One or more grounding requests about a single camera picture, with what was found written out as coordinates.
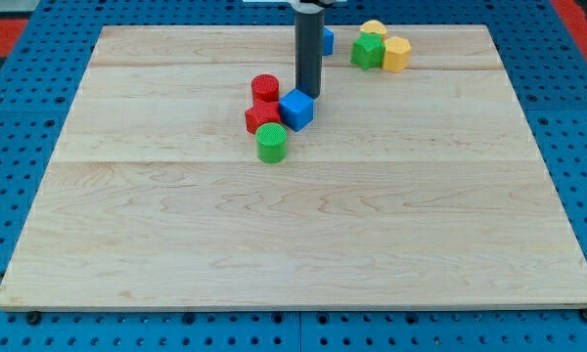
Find blue triangle block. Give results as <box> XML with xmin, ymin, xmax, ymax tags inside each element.
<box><xmin>322</xmin><ymin>27</ymin><xmax>335</xmax><ymax>57</ymax></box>

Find green cylinder block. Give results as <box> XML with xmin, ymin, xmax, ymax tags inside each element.
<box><xmin>255</xmin><ymin>122</ymin><xmax>288</xmax><ymax>164</ymax></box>

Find blue cube block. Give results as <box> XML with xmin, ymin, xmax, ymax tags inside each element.
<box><xmin>279</xmin><ymin>89</ymin><xmax>314</xmax><ymax>132</ymax></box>

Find red star block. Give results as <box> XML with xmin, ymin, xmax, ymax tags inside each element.
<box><xmin>245</xmin><ymin>101</ymin><xmax>281</xmax><ymax>134</ymax></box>

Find red cylinder block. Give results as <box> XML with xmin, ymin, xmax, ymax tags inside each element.
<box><xmin>250</xmin><ymin>74</ymin><xmax>280</xmax><ymax>104</ymax></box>

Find wooden board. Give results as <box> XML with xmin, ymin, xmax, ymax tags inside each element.
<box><xmin>0</xmin><ymin>25</ymin><xmax>587</xmax><ymax>312</ymax></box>

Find green star block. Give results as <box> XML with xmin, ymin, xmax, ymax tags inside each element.
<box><xmin>350</xmin><ymin>32</ymin><xmax>385</xmax><ymax>70</ymax></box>

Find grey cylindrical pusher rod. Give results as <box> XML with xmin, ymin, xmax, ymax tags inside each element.
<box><xmin>294</xmin><ymin>10</ymin><xmax>325</xmax><ymax>99</ymax></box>

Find yellow hexagon block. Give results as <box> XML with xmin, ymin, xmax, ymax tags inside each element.
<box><xmin>382</xmin><ymin>36</ymin><xmax>412</xmax><ymax>72</ymax></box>

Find yellow half-round block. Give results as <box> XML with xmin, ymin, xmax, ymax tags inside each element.
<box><xmin>359</xmin><ymin>20</ymin><xmax>387</xmax><ymax>41</ymax></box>

